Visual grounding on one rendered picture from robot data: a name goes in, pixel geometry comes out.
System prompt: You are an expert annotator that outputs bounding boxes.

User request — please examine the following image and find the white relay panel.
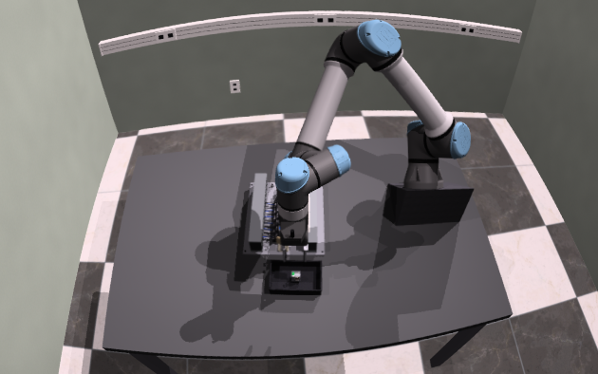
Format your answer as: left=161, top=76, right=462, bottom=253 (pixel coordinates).
left=243, top=174, right=325, bottom=255

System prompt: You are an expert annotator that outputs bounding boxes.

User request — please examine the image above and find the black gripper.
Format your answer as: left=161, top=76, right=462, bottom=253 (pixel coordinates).
left=277, top=201, right=308, bottom=262

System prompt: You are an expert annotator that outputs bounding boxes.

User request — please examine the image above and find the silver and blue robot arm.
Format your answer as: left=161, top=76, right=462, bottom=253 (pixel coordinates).
left=275, top=20, right=471, bottom=212

